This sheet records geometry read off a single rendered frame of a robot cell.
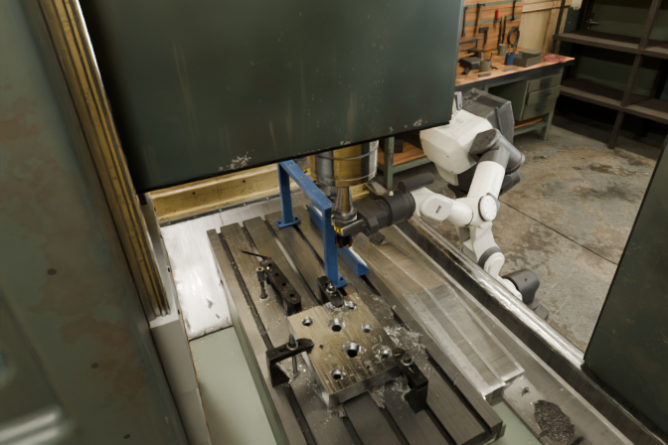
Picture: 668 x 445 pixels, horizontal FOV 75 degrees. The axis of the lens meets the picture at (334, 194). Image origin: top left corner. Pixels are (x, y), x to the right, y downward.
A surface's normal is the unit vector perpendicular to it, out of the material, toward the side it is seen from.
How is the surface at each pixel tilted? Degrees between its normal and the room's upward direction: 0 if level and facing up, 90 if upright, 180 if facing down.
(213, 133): 90
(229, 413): 0
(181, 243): 24
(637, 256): 90
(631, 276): 90
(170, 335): 90
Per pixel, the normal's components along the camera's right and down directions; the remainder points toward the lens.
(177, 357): 0.43, 0.44
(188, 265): 0.15, -0.58
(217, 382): -0.03, -0.86
